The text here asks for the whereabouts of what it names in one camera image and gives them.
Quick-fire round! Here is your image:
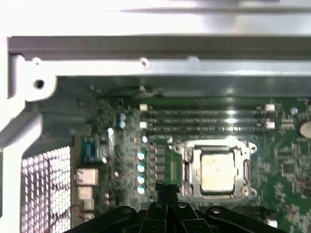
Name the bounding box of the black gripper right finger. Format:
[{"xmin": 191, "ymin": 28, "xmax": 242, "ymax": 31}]
[{"xmin": 168, "ymin": 184, "xmax": 277, "ymax": 233}]

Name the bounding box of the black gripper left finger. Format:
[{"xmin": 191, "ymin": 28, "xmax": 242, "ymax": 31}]
[{"xmin": 63, "ymin": 183, "xmax": 168, "ymax": 233}]

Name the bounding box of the silver CPU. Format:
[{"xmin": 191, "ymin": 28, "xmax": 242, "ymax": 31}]
[{"xmin": 200, "ymin": 152, "xmax": 236, "ymax": 192}]

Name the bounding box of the CPU socket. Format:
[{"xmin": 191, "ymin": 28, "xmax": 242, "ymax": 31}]
[{"xmin": 169, "ymin": 138, "xmax": 259, "ymax": 200}]

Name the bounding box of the silver rear port block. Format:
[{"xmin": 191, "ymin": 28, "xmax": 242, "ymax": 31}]
[{"xmin": 74, "ymin": 168, "xmax": 98, "ymax": 187}]

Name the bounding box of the RAM slot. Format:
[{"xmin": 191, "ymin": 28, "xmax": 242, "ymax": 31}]
[
  {"xmin": 139, "ymin": 121, "xmax": 275, "ymax": 133},
  {"xmin": 145, "ymin": 117, "xmax": 268, "ymax": 125},
  {"xmin": 145, "ymin": 131, "xmax": 267, "ymax": 138},
  {"xmin": 139, "ymin": 103, "xmax": 275, "ymax": 117}
]

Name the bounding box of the blue rear port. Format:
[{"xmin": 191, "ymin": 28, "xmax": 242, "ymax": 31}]
[{"xmin": 79, "ymin": 135, "xmax": 95, "ymax": 163}]

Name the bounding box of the green motherboard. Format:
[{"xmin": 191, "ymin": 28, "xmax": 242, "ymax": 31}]
[{"xmin": 54, "ymin": 75, "xmax": 311, "ymax": 233}]

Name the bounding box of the round coin battery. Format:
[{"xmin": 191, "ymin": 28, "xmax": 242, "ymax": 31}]
[{"xmin": 298, "ymin": 120, "xmax": 311, "ymax": 139}]

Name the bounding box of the open black PC case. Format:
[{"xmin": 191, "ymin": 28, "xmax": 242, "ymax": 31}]
[{"xmin": 0, "ymin": 35, "xmax": 311, "ymax": 233}]

